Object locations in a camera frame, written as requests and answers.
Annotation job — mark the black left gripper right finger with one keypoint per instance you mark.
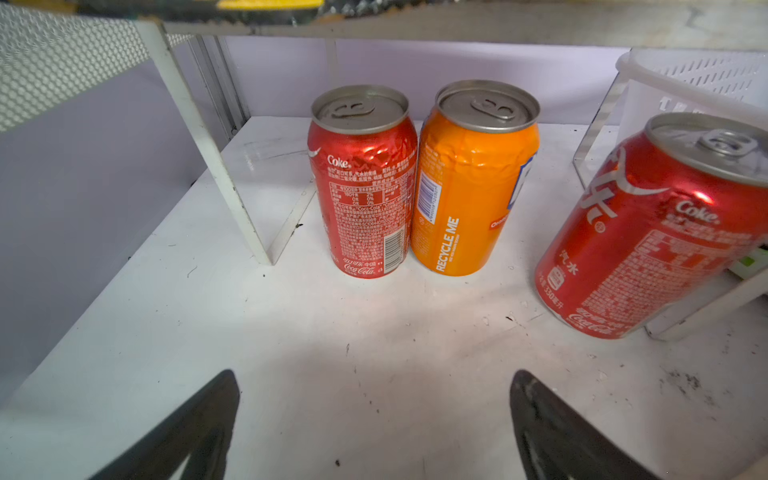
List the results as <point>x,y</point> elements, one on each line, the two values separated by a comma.
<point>556,442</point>

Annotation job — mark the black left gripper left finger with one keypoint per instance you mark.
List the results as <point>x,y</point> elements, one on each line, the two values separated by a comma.
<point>193,440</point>

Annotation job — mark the red coke can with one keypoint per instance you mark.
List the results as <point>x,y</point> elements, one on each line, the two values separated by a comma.
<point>363,151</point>
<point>671,207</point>

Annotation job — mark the orange Fanta soda can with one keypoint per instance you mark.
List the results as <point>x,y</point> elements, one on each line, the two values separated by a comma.
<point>476,149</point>

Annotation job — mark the white three-tier shelf rack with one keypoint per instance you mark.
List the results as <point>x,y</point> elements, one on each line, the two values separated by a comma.
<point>154,38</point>

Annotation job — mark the white plastic vegetable basket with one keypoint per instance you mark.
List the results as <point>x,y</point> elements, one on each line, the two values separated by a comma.
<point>728,84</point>

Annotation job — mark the white mesh wall shelf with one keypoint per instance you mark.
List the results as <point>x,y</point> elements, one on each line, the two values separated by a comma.
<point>49,58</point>

